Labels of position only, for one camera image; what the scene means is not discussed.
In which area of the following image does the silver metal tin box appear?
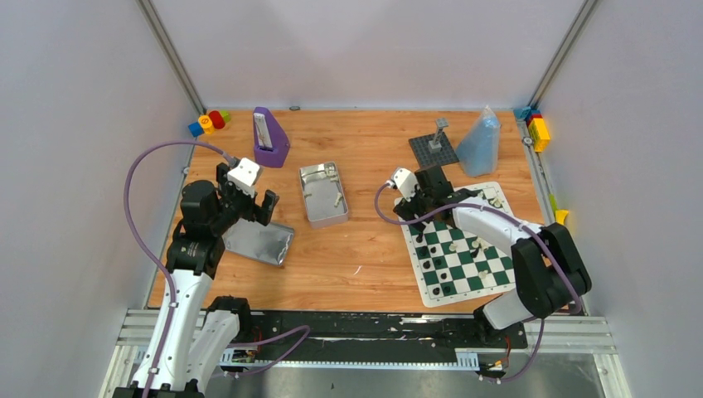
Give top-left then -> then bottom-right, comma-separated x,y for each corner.
299,162 -> 349,229

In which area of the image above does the green white chess board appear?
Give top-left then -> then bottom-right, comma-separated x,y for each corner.
394,182 -> 531,308

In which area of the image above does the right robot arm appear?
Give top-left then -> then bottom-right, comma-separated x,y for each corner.
375,166 -> 592,347

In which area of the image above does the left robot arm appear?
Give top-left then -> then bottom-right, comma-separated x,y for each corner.
113,158 -> 279,397

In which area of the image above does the silver tin lid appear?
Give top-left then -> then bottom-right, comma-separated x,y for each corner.
223,221 -> 294,267

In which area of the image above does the dark grey lego baseplate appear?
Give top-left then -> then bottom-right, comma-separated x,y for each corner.
409,133 -> 458,168

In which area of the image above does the grey lego tower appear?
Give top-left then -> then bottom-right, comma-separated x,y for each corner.
428,118 -> 448,153

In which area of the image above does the blue wooden block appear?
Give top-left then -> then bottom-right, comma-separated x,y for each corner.
187,122 -> 205,138

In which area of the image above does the red wooden cylinder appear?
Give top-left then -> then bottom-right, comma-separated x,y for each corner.
208,110 -> 226,130

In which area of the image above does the yellow wooden cylinder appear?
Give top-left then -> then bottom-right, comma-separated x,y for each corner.
198,114 -> 216,134

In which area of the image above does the green wooden block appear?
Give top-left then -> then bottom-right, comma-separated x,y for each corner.
220,110 -> 231,124

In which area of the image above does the purple metronome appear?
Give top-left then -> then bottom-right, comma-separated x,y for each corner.
252,107 -> 291,168

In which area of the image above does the blue plastic bag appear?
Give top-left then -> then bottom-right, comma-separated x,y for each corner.
455,106 -> 501,177

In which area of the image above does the colourful lego brick stack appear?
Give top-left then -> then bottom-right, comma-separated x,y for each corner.
513,107 -> 550,153

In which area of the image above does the yellow curved block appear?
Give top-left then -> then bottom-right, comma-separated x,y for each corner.
549,194 -> 570,226

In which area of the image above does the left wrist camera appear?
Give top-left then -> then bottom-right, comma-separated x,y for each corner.
226,158 -> 262,198

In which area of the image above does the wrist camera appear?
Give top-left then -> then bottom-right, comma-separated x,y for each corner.
226,158 -> 262,198
390,167 -> 419,201

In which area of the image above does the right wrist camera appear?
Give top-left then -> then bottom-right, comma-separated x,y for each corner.
390,167 -> 419,201

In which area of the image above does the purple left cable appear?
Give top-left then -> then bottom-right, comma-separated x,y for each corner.
123,141 -> 312,398

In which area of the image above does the purple cable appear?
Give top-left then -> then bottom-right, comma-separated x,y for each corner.
374,182 -> 584,385
123,141 -> 312,398

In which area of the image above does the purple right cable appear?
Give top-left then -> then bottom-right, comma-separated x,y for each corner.
374,182 -> 584,385

